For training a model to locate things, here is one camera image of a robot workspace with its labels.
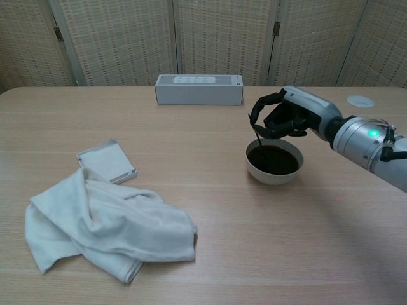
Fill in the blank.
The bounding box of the woven folding screen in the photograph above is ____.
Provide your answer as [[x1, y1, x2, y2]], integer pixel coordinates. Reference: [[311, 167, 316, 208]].
[[0, 0, 407, 88]]

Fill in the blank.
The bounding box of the round white cable grommet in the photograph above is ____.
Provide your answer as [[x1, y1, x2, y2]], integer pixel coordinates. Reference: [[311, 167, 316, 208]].
[[346, 94, 375, 109]]

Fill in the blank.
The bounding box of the black plastic spoon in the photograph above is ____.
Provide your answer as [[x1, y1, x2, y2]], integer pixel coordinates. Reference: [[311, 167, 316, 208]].
[[249, 113, 265, 159]]

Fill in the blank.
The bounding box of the white crumpled towel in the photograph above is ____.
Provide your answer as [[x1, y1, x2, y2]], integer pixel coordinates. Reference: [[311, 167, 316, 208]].
[[24, 167, 198, 285]]

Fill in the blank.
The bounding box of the long grey cardboard box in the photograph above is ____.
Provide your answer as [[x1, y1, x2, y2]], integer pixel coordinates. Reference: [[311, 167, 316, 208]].
[[155, 74, 245, 106]]

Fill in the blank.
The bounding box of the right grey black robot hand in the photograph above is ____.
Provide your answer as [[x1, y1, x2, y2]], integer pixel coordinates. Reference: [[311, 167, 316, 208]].
[[249, 85, 346, 142]]

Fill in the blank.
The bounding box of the beige ceramic bowl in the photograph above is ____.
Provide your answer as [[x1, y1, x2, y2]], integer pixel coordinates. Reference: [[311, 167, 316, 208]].
[[245, 139, 304, 186]]

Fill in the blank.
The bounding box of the dark liquid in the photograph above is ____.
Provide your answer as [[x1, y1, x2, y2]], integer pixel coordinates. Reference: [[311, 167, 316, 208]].
[[247, 145, 300, 176]]

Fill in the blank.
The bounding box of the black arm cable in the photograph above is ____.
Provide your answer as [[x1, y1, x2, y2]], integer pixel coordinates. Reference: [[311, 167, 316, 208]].
[[380, 125, 399, 161]]

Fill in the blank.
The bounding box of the small flat white box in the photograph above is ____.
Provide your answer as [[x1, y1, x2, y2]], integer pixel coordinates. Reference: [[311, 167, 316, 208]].
[[76, 137, 139, 186]]

